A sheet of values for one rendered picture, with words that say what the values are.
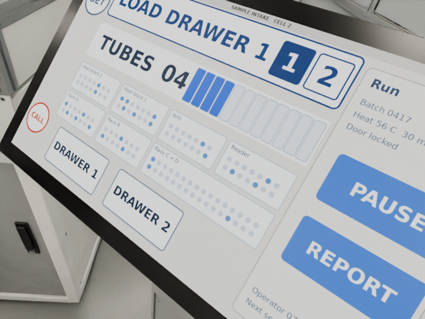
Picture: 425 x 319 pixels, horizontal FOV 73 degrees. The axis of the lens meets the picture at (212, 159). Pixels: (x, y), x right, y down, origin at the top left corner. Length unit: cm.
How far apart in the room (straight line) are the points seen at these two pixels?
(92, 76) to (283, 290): 32
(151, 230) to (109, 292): 109
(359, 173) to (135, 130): 23
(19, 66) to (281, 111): 53
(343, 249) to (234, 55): 20
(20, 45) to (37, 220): 45
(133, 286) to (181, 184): 112
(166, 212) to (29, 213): 65
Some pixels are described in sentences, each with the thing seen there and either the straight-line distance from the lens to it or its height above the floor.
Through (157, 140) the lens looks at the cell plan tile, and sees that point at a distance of 31.
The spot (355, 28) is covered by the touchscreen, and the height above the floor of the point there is 119.
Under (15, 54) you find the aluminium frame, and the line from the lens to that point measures 67.
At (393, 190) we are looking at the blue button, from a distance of 27.
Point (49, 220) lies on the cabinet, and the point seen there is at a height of 57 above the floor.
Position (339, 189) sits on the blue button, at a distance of 26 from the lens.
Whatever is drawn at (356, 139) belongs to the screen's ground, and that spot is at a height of 112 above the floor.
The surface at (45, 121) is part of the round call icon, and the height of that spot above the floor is 102.
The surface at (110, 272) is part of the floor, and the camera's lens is 143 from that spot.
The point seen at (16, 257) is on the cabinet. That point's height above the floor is 35.
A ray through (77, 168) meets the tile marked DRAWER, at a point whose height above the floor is 100.
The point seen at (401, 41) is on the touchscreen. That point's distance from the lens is 30.
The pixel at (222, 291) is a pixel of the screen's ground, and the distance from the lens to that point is 29.
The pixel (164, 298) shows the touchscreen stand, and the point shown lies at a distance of 67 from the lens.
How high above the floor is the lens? 125
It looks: 40 degrees down
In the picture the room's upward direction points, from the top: 11 degrees clockwise
